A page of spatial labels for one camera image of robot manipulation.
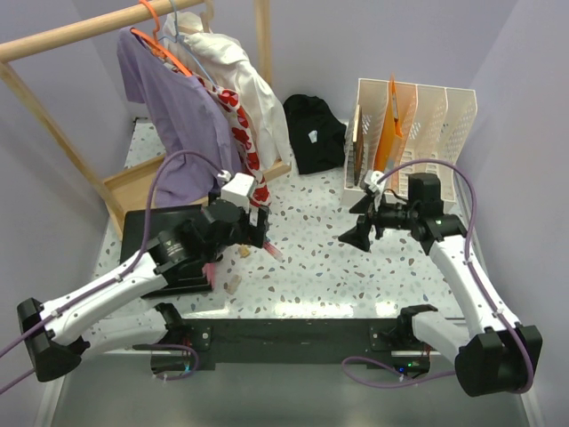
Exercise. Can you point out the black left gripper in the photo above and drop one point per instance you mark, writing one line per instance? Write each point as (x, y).
(259, 227)

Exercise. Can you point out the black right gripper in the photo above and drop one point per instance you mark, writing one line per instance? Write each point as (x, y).
(358, 236)

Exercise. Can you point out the pink pen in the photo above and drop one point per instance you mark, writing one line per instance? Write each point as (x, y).
(273, 251)

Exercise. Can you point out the pink drawer tray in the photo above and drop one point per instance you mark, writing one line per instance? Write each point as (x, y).
(209, 271)

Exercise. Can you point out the Three Days To See book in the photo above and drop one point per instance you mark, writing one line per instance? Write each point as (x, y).
(356, 145)

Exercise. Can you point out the orange folder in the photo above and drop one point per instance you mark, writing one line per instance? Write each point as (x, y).
(399, 116)

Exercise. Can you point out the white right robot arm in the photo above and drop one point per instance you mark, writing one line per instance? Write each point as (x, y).
(494, 352)

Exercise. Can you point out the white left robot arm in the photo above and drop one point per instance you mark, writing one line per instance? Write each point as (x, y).
(59, 332)

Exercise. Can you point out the beige eraser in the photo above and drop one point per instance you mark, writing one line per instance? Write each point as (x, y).
(233, 284)

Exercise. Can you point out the red white patterned garment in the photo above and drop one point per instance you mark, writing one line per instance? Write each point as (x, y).
(241, 134)

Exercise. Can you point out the black folded garment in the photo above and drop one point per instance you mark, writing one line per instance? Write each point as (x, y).
(317, 137)

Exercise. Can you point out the cream file organizer rack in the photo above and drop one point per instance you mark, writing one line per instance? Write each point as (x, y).
(441, 125)

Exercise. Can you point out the wooden clothes rack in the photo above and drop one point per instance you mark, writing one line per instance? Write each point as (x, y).
(43, 196)

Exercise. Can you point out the purple t-shirt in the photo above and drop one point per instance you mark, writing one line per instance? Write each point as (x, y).
(185, 117)

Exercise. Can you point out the white shirt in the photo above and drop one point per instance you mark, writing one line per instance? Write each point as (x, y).
(228, 64)

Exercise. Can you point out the light blue clothes hanger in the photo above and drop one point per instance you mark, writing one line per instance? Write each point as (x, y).
(176, 38)

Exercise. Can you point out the orange clothes hanger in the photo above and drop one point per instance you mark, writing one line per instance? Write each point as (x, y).
(155, 46)

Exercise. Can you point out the wooden clothes hanger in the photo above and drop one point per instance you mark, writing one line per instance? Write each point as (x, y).
(207, 15)

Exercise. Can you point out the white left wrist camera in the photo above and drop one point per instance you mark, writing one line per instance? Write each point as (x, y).
(238, 190)

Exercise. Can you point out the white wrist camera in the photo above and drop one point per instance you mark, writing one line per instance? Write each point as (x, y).
(238, 190)
(374, 183)

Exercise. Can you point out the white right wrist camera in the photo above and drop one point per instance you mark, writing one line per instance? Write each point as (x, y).
(374, 183)

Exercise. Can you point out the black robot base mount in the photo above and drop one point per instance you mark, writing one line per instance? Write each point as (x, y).
(284, 341)

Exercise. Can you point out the aluminium rail frame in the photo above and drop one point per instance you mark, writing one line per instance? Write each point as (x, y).
(477, 312)

